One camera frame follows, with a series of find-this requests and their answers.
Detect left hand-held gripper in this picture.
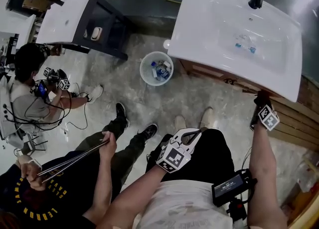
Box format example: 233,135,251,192
156,128,202,174

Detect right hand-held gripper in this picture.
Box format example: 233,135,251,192
250,103,280,132

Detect person's left forearm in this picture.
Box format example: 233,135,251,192
97,165,170,229

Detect person's right forearm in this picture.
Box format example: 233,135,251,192
248,122,278,189

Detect wooden vanity cabinet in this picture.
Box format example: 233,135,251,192
175,57,285,99

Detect person's left shoe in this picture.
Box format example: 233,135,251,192
173,115,187,134

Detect person's shoe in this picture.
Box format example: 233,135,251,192
199,107,215,130
173,115,187,134

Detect person's black shorts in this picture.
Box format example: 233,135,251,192
146,128,236,185

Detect person's right shoe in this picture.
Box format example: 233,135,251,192
199,107,215,130

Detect person's white printed t-shirt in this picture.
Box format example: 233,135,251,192
134,179,250,229

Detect clear wrapper with blue ends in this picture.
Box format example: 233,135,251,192
233,33,258,54

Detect white plastic waste basket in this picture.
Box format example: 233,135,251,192
139,51,174,87

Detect orange box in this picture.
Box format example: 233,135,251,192
286,188,319,229

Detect dark grey vanity table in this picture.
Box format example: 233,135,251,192
61,0,137,61

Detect beige soap dish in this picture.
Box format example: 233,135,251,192
90,26,103,41

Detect white wristband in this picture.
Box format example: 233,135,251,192
26,158,43,170

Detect brown cardboard box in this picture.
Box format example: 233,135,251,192
22,0,63,13

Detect braided metal hose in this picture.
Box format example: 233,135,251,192
41,140,110,184
36,138,110,178

